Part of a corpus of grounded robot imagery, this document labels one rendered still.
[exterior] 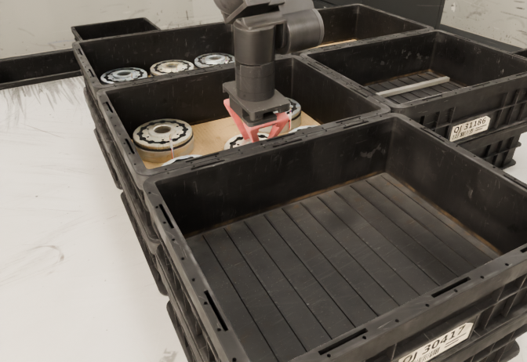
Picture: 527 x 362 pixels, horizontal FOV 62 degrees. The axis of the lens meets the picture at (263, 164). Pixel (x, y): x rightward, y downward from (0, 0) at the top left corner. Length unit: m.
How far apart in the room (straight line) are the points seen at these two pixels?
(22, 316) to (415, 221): 0.58
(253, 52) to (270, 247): 0.26
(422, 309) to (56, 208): 0.71
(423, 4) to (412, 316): 2.33
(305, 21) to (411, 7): 1.95
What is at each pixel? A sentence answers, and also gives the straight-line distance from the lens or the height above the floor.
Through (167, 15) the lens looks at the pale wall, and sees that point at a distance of 4.11.
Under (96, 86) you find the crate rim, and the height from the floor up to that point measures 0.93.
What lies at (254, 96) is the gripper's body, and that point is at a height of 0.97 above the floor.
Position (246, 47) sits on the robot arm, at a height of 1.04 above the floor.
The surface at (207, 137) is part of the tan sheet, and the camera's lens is 0.81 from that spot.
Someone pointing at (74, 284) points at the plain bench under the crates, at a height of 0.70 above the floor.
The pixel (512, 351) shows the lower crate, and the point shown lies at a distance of 0.69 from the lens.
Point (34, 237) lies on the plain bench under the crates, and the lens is 0.88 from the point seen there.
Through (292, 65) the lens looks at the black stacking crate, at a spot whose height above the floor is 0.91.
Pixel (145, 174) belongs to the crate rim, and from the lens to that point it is 0.54.
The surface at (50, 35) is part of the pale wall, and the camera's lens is 3.95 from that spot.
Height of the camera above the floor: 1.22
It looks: 33 degrees down
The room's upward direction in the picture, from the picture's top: straight up
